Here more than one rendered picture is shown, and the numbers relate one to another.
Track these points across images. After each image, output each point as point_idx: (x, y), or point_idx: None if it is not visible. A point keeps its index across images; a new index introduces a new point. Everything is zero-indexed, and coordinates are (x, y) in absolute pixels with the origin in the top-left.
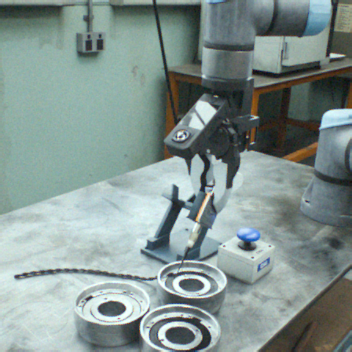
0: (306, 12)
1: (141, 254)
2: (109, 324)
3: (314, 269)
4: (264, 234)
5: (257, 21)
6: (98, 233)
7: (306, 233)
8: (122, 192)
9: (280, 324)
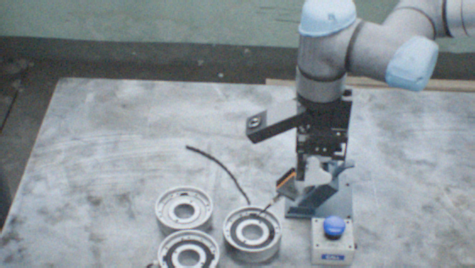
0: (382, 70)
1: None
2: (160, 220)
3: None
4: (408, 234)
5: (329, 61)
6: (283, 143)
7: (449, 261)
8: (366, 111)
9: None
